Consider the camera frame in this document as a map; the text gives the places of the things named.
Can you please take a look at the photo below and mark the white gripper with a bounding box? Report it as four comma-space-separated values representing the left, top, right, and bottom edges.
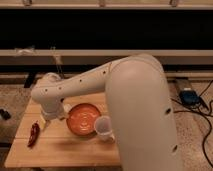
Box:
40, 104, 72, 130

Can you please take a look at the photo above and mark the red chili pepper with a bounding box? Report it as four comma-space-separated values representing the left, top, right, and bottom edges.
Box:
27, 122, 40, 147

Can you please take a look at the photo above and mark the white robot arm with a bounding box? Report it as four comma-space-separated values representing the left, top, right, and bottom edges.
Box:
31, 54, 183, 171

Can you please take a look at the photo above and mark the orange plate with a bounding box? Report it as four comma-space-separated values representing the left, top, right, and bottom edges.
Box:
66, 103, 101, 136

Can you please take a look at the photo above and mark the wooden cutting board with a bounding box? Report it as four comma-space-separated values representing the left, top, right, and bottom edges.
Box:
5, 100, 120, 168

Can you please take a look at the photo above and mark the clear plastic cup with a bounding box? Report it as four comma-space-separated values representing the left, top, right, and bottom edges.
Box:
94, 116, 115, 141

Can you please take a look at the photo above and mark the blue power adapter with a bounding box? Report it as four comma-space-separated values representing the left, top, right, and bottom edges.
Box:
179, 89, 199, 106

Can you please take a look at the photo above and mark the grey metal rail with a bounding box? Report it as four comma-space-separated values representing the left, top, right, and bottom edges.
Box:
0, 49, 213, 65

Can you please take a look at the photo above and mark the black cable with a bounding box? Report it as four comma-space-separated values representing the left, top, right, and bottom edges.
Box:
170, 79, 213, 169

